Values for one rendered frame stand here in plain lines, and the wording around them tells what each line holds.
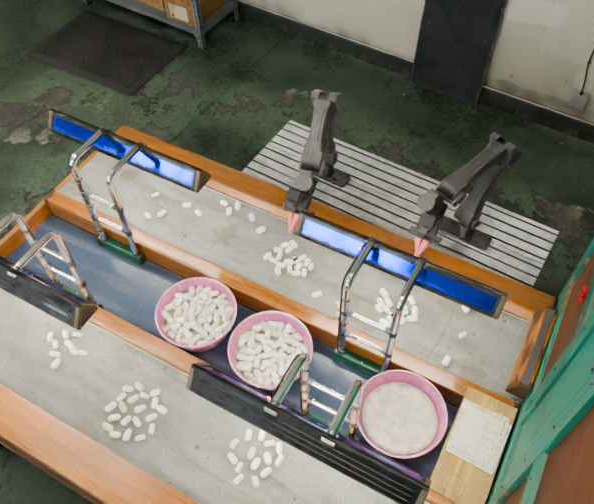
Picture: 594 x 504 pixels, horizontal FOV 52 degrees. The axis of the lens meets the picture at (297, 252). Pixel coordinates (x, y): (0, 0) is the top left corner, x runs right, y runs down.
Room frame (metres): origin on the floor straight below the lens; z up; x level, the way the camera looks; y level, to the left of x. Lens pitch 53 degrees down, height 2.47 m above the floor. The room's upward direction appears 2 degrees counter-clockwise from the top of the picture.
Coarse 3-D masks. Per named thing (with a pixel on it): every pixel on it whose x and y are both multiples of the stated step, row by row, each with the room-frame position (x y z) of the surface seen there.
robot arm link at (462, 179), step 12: (492, 144) 1.44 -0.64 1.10; (480, 156) 1.40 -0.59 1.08; (492, 156) 1.39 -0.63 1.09; (504, 156) 1.41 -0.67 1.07; (516, 156) 1.42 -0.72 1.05; (468, 168) 1.36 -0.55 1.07; (480, 168) 1.36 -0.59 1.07; (444, 180) 1.33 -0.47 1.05; (456, 180) 1.32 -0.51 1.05; (468, 180) 1.32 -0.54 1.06; (444, 192) 1.30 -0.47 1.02; (456, 192) 1.28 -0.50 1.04
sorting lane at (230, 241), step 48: (96, 192) 1.60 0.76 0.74; (144, 192) 1.60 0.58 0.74; (192, 192) 1.59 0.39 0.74; (192, 240) 1.36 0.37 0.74; (240, 240) 1.35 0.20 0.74; (288, 240) 1.35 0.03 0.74; (288, 288) 1.14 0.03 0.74; (336, 288) 1.14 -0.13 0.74; (384, 336) 0.95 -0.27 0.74; (432, 336) 0.94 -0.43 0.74; (480, 336) 0.94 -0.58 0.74; (480, 384) 0.78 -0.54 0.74
